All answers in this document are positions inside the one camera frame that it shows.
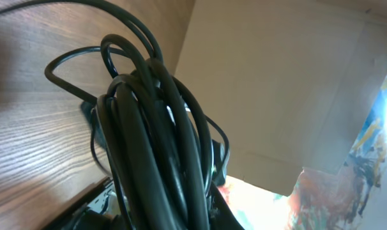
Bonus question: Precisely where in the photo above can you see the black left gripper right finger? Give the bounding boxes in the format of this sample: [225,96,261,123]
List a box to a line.
[209,183,244,230]

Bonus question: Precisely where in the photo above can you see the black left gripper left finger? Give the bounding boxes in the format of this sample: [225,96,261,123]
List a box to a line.
[42,178,114,230]

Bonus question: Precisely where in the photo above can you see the black USB cable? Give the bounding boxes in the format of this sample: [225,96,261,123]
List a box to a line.
[0,0,230,230]

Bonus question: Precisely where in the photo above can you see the colourful painted wall panel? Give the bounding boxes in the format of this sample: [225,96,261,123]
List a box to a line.
[219,76,387,229]

